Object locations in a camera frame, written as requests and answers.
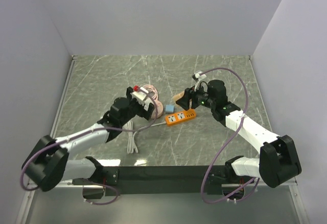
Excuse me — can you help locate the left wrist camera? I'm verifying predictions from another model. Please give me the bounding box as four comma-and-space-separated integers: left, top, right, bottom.
131, 85, 151, 106

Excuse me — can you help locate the blue plug adapter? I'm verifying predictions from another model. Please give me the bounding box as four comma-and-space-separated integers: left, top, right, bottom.
165, 105, 176, 114

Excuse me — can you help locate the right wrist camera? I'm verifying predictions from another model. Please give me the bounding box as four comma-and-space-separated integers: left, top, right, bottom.
192, 71, 206, 91

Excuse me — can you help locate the orange power strip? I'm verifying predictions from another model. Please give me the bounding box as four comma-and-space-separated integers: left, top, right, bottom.
165, 109, 197, 127

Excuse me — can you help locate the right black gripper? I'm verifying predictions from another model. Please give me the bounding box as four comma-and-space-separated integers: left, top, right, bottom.
175, 82, 216, 111

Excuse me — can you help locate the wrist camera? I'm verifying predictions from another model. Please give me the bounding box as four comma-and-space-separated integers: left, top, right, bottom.
131, 85, 151, 106
192, 71, 206, 91

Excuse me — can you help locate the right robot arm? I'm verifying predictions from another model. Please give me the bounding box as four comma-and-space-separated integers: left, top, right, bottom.
176, 80, 302, 188

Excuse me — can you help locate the black base bar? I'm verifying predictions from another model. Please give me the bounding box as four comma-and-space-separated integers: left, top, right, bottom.
71, 165, 256, 198

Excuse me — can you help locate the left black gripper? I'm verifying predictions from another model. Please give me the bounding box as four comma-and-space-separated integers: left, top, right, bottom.
120, 88, 156, 126

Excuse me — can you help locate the pink round power socket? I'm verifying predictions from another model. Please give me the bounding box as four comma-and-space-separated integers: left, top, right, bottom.
151, 100, 164, 119

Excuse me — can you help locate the aluminium rail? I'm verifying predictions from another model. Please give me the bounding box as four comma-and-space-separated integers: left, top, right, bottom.
259, 167, 298, 188

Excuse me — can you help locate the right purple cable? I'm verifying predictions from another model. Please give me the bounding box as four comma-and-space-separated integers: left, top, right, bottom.
200, 67, 260, 204

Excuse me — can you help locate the white power strip cable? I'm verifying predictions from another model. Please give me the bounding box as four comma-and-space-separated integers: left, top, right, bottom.
123, 120, 167, 155

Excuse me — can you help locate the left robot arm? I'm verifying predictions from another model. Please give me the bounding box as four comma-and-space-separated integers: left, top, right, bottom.
19, 86, 158, 191

